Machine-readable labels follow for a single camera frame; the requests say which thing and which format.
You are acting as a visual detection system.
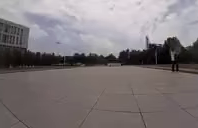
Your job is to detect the row of dark trees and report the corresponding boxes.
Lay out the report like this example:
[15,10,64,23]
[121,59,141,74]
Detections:
[0,36,198,70]

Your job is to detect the grey stone slab plaza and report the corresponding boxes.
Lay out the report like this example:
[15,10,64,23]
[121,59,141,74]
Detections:
[0,65,198,128]

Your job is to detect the street lamp pole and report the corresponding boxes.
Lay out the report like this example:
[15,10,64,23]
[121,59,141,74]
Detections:
[55,41,67,66]

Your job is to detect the dark tall building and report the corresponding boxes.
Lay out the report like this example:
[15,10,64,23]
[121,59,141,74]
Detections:
[144,34,163,65]

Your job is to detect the person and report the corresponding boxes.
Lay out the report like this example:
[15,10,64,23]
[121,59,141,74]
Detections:
[169,46,182,73]

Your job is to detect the dark raised kerb strip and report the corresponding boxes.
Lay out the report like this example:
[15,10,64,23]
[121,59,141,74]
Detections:
[133,64,198,77]

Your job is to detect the pale multi-storey building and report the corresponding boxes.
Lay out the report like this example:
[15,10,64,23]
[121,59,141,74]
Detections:
[0,13,31,57]

